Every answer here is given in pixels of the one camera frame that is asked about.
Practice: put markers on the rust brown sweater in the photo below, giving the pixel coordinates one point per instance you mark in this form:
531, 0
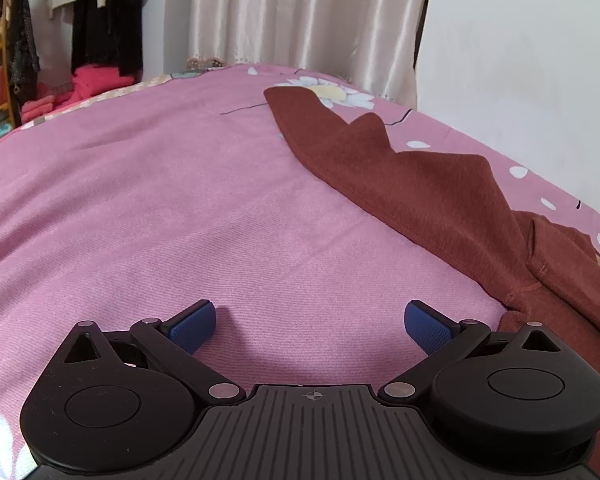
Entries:
430, 195

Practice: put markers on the pink folded towels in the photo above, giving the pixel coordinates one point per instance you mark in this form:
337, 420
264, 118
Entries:
45, 107

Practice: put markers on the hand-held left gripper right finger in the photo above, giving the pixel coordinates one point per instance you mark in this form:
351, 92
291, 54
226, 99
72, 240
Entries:
427, 330

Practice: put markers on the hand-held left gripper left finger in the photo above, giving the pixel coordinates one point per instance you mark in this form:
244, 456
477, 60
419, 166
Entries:
192, 327

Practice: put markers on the black hanging garment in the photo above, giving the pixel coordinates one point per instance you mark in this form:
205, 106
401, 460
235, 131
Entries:
107, 30

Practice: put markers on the pink floral blanket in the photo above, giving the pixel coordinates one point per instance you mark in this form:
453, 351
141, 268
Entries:
170, 210

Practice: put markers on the red folded clothes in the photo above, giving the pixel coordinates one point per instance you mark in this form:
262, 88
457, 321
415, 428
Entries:
97, 82

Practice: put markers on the beige patterned curtain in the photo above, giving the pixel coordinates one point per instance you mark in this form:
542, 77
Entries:
280, 10

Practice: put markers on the dark speckled hanging garment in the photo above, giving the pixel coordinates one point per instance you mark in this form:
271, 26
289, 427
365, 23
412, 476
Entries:
22, 45

